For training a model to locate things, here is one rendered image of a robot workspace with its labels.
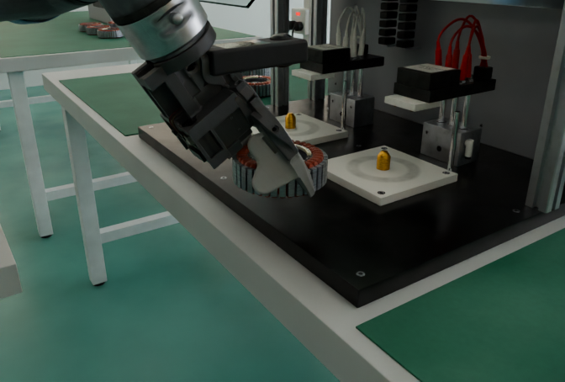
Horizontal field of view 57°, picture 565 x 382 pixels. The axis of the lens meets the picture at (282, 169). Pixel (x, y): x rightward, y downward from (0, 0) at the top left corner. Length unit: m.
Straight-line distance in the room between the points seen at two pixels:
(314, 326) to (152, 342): 1.19
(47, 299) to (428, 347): 1.62
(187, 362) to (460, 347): 1.18
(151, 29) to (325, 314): 0.31
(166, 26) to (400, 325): 0.34
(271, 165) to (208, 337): 1.18
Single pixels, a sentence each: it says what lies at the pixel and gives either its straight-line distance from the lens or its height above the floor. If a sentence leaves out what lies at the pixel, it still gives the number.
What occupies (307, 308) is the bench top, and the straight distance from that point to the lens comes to 0.52.
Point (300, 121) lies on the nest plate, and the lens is 0.98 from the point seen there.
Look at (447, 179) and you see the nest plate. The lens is 0.76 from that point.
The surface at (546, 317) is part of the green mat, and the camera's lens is 0.57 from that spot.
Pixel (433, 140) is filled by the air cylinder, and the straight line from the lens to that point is 0.86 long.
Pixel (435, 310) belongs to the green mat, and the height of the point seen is 0.75.
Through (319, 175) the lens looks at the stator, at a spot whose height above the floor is 0.84.
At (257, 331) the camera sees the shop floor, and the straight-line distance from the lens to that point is 1.68.
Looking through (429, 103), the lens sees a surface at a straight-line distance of 0.75.
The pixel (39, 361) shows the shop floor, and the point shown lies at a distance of 1.73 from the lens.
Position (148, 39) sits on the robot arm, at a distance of 0.48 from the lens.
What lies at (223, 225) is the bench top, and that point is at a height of 0.75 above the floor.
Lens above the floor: 1.06
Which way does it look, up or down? 22 degrees down
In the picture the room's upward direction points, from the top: straight up
